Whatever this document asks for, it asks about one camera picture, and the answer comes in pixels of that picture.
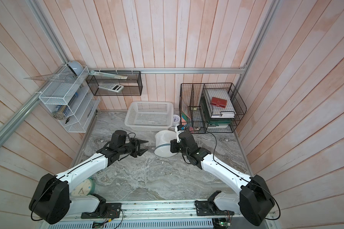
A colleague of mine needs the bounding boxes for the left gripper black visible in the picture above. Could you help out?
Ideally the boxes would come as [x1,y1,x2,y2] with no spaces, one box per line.
[118,137,149,157]

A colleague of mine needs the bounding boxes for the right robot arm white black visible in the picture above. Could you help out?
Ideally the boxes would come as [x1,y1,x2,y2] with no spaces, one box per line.
[170,126,277,226]

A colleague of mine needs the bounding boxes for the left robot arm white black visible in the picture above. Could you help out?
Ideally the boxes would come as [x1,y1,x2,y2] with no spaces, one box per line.
[29,130,147,224]

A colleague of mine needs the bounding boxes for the colourful folders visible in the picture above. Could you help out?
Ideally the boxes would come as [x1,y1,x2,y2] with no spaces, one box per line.
[181,101,192,126]

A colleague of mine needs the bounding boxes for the small white cup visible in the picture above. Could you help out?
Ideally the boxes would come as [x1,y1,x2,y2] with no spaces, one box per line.
[172,114,181,128]

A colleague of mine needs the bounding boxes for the white perforated plastic basket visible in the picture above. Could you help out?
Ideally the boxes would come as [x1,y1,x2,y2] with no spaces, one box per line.
[125,101,174,131]

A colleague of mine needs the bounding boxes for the green books stack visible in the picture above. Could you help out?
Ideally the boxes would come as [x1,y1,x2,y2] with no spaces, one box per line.
[201,96,236,129]

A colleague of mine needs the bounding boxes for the white notebook stack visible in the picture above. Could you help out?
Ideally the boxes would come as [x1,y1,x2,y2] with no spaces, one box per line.
[203,88,236,118]

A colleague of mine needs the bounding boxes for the red wallet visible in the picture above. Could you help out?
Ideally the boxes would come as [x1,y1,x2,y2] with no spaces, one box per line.
[211,97,227,108]

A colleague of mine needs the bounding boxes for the white calculator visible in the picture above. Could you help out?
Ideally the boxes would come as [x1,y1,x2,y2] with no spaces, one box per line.
[98,83,124,93]

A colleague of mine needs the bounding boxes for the green analog clock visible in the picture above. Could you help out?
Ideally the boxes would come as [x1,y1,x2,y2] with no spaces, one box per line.
[70,178,96,197]

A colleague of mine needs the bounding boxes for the metal roll on shelf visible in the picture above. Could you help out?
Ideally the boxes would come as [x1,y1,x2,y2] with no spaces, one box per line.
[52,105,70,120]

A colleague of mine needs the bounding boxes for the clear triangle ruler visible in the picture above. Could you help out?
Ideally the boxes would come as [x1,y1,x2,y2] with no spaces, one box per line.
[25,72,77,83]

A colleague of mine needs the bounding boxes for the grey round speaker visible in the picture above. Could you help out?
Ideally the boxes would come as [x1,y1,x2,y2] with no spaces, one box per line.
[67,61,84,76]

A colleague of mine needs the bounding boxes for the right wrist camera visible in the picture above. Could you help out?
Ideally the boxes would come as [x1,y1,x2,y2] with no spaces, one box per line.
[174,125,185,143]

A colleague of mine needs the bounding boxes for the black wire desk organizer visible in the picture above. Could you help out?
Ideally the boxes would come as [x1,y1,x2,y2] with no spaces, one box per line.
[179,83,247,134]

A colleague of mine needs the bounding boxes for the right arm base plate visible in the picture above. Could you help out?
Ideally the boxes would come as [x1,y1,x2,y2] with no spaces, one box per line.
[194,200,235,216]

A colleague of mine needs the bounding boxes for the aluminium front rail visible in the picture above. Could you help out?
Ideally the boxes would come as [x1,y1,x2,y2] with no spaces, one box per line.
[37,197,276,222]

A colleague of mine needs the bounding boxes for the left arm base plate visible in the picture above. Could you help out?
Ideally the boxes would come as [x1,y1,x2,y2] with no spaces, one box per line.
[81,203,122,219]

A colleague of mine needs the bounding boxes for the black wire wall basket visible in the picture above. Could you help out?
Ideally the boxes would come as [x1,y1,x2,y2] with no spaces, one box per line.
[86,70,143,96]

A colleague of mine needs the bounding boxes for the horizontal aluminium wall rail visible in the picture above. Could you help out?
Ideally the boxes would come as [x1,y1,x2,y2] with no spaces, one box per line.
[89,67,245,74]

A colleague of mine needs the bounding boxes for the white wire wall shelf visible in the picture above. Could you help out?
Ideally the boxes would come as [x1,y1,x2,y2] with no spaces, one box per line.
[39,66,100,133]

